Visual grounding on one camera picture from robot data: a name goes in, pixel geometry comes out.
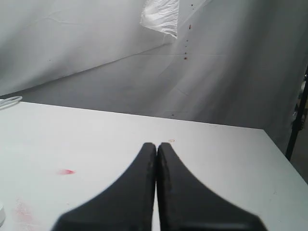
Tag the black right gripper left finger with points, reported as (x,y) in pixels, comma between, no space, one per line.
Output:
(126,205)

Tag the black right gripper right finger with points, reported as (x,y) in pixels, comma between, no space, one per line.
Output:
(185,204)

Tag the white crumpled plastic sheet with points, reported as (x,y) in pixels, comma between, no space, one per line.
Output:
(161,16)

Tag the white five-outlet power strip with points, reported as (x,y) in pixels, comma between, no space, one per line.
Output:
(2,213)

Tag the black light stand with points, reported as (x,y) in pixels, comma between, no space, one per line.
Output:
(300,115)

